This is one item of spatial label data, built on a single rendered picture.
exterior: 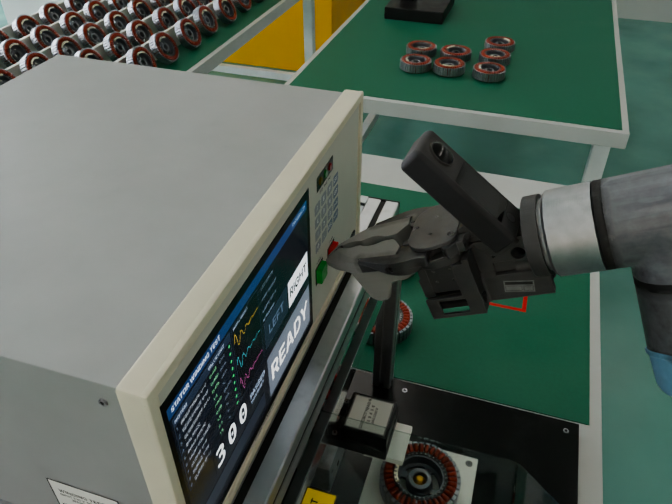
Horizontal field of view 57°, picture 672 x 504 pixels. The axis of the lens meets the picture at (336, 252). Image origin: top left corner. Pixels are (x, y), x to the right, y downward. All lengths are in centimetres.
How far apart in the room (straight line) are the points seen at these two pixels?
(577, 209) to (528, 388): 66
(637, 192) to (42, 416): 45
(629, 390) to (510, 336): 109
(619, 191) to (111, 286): 38
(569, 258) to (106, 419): 36
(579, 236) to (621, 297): 210
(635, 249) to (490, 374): 66
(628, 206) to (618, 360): 185
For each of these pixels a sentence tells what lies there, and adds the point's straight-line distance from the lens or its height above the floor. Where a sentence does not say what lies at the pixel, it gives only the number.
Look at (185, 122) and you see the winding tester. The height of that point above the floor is 132.
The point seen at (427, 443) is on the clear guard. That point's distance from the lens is 65.
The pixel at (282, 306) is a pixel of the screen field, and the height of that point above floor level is 122.
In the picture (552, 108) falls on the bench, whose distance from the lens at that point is 212.
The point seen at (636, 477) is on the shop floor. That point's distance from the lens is 207.
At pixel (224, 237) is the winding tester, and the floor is 132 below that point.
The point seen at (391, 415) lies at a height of 92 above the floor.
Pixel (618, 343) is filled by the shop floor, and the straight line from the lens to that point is 242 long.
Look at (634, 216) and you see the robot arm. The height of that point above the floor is 133.
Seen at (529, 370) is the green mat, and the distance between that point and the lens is 118.
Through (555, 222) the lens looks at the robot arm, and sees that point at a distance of 53.
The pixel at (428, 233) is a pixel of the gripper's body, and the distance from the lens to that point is 56.
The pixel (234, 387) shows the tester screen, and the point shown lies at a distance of 49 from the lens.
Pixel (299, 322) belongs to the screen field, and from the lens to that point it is 61.
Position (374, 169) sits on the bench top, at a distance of 168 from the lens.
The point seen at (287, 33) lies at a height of 24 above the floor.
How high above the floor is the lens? 159
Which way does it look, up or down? 38 degrees down
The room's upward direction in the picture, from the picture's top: straight up
